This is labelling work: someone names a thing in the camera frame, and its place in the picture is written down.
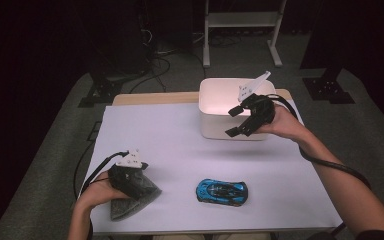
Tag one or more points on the white table sheet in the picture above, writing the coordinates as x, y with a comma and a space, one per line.
180, 143

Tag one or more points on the black stand base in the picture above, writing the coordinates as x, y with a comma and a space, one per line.
101, 91
328, 90

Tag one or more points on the wooden table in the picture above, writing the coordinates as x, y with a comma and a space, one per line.
153, 98

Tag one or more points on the floor outlet plate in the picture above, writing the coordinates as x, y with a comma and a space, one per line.
94, 131

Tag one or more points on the grey cloth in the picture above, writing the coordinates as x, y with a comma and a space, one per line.
136, 203

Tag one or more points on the white metal stand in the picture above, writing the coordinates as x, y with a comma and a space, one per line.
243, 19

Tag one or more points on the dark equipment cabinet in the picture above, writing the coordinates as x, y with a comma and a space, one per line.
120, 40

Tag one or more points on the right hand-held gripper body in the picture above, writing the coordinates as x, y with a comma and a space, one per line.
261, 110

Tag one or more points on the person's right hand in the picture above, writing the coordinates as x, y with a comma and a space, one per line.
285, 125

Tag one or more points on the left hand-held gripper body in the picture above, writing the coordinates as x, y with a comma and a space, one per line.
126, 183

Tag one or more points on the person's left hand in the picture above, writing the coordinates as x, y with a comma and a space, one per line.
98, 195

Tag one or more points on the white plastic bin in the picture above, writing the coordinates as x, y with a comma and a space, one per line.
220, 100

